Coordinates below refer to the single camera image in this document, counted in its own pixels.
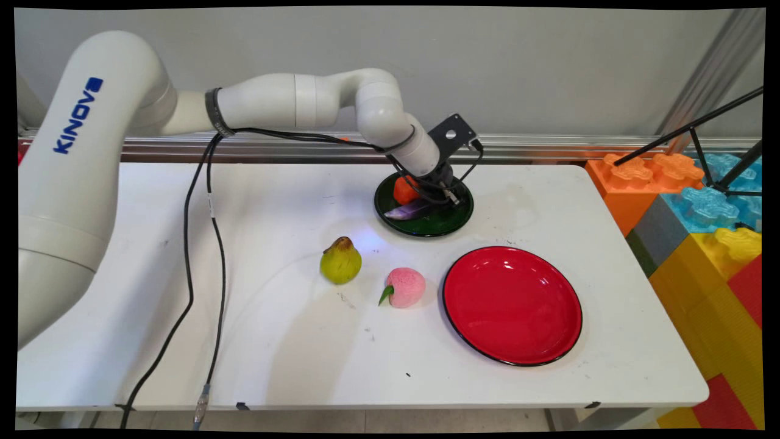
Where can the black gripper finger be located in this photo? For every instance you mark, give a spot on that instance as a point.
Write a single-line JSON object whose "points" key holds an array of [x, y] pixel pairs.
{"points": [[450, 205], [434, 206]]}

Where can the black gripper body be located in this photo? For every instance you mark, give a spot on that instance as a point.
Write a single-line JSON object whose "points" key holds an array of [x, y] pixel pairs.
{"points": [[443, 180]]}

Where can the purple toy eggplant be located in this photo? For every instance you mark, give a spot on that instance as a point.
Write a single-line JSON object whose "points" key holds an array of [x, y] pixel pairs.
{"points": [[409, 211]]}

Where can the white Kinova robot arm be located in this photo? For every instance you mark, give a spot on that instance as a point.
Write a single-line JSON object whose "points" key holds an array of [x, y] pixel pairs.
{"points": [[79, 183]]}

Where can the dark green plate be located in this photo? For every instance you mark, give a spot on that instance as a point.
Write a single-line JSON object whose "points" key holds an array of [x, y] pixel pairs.
{"points": [[436, 224]]}

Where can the orange toy carrot piece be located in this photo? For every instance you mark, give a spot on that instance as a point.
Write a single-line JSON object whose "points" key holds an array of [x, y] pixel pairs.
{"points": [[403, 190]]}

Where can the pink toy peach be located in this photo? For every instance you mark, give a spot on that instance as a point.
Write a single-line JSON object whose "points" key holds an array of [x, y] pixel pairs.
{"points": [[406, 288]]}

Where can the green toy pear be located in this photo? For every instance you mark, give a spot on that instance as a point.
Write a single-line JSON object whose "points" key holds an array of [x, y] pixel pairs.
{"points": [[341, 263]]}

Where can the red plate with black rim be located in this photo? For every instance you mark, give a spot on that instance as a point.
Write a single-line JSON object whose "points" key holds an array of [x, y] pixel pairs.
{"points": [[512, 305]]}

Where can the orange giant building block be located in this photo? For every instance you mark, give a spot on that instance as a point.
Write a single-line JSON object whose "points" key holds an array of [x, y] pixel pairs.
{"points": [[627, 189]]}

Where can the dark green giant building block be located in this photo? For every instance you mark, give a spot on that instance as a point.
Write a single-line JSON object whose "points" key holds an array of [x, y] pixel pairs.
{"points": [[640, 256]]}

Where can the grey giant building block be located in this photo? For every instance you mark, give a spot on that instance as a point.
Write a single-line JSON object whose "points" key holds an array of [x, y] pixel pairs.
{"points": [[661, 235]]}

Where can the blue giant building block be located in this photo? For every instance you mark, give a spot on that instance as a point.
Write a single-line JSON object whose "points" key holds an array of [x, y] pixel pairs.
{"points": [[710, 207]]}

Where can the black tripod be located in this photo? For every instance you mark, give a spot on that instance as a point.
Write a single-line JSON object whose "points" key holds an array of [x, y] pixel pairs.
{"points": [[719, 116]]}

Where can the red giant building block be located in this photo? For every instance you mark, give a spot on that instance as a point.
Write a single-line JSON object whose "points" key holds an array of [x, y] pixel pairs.
{"points": [[748, 289]]}

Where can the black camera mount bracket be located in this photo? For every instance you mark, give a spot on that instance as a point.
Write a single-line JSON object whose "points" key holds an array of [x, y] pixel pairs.
{"points": [[452, 129]]}

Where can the aluminium rail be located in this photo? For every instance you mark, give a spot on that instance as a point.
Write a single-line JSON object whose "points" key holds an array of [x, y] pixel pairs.
{"points": [[548, 146]]}

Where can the aluminium post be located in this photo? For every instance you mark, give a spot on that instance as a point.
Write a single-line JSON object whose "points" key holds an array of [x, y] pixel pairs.
{"points": [[713, 76]]}

